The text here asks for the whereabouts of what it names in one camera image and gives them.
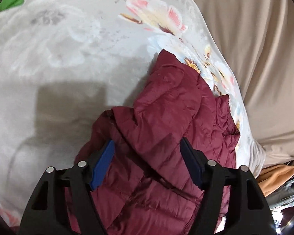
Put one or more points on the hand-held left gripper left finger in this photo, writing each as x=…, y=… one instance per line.
x=103, y=164

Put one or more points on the tan hanging garment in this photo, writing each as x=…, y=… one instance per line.
x=276, y=178

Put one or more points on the maroon puffer jacket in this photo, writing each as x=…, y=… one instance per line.
x=166, y=107

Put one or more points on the beige curtain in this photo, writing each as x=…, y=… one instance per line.
x=259, y=53

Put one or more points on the shiny silver object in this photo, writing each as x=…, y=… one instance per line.
x=286, y=208

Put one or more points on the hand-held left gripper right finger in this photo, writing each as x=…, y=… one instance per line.
x=192, y=164

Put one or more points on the grey floral blanket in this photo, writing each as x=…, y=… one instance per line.
x=63, y=53

